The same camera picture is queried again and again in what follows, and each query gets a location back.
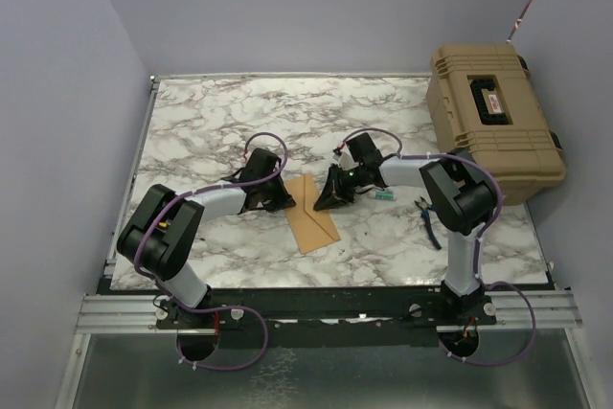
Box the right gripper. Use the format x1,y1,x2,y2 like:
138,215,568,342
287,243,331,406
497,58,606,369
314,164,366,212

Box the brown paper envelope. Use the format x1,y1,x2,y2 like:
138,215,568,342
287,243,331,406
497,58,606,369
285,173,341,255

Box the white green glue stick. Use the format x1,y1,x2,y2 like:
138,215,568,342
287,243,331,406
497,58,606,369
375,191,396,201

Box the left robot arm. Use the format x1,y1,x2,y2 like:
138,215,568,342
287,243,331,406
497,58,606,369
116,148,296,329

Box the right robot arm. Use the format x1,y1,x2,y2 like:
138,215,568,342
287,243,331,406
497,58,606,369
313,130,503,324

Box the tan plastic tool case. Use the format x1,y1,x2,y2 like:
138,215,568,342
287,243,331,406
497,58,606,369
426,43,566,206

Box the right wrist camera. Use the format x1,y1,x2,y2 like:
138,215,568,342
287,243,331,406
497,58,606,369
333,145,354,170

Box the blue handled pliers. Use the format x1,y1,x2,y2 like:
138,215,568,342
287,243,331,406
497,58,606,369
415,196,442,251

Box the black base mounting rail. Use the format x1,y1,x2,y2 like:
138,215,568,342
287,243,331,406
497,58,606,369
98,279,509,351

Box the aluminium frame rail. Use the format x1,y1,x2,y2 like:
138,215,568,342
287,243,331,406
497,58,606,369
76,295,157,335

